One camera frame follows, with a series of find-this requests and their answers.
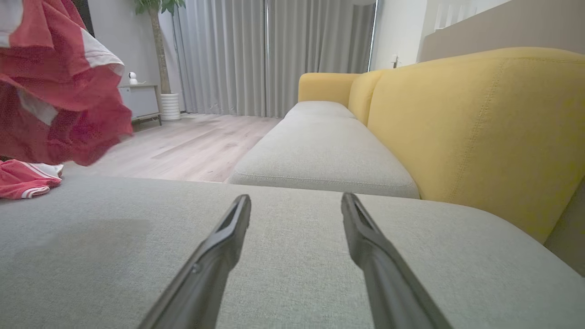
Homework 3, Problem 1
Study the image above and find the grey curtain panel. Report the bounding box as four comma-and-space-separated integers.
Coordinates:
174, 0, 268, 117
266, 0, 376, 118

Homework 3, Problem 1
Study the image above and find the beige panel board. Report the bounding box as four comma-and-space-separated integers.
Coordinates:
418, 0, 585, 63

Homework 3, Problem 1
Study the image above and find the red white jersey shirt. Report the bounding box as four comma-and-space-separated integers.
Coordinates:
0, 159, 64, 200

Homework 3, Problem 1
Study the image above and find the yellow sofa armrest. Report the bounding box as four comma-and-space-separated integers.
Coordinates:
298, 72, 362, 108

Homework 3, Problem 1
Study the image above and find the red shorts white trim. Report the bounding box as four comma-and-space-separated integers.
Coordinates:
0, 0, 134, 166

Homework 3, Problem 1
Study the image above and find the low grey media cabinet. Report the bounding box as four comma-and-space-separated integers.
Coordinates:
118, 84, 163, 126

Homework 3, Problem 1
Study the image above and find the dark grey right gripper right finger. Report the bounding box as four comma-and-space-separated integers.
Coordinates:
341, 192, 453, 329

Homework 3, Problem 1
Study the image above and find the grey sofa seat cushion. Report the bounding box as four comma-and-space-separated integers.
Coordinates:
284, 101, 357, 120
229, 114, 420, 199

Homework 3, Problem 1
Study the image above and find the white ribbed plant pot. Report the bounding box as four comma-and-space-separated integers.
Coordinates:
160, 93, 182, 122

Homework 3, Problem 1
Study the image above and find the grey sofa chaise cushion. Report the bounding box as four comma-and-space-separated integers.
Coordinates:
0, 176, 585, 329

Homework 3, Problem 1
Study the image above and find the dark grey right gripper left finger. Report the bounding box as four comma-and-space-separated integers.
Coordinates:
137, 195, 252, 329

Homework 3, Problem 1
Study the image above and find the indoor tree plant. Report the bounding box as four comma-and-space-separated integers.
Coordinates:
134, 0, 186, 95

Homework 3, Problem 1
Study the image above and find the yellow sofa back cushion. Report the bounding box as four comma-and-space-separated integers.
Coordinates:
367, 47, 585, 243
348, 69, 384, 126

